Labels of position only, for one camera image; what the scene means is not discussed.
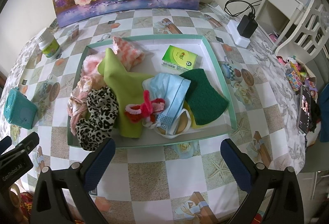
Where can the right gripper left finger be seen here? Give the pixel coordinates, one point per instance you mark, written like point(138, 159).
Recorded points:
point(49, 203)

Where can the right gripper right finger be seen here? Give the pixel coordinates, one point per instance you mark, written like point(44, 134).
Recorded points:
point(285, 205)

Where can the pink floral scrunchie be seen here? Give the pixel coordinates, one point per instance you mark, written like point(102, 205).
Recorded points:
point(77, 103)

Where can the leopard print scrunchie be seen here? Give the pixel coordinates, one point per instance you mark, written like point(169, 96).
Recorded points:
point(99, 117)

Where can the lime green cloth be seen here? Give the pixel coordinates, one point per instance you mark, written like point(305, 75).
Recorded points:
point(127, 87)

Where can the blue face mask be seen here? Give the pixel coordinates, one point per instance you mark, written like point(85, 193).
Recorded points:
point(174, 120)

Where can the pink fluffy cloth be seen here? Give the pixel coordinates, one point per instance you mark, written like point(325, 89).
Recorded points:
point(123, 54)

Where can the teal plastic box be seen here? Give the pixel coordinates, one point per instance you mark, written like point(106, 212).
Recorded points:
point(19, 110)

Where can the white pill bottle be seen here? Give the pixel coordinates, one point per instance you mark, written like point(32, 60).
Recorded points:
point(47, 44)

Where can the teal rimmed white tray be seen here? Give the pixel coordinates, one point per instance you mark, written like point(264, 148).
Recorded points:
point(154, 47)

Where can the white wooden chair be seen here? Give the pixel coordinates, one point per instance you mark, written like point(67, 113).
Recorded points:
point(306, 33)

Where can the white power strip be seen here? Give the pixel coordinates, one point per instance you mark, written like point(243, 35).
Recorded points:
point(237, 38)

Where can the black power adapter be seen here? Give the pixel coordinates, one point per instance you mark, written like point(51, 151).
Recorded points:
point(248, 24)

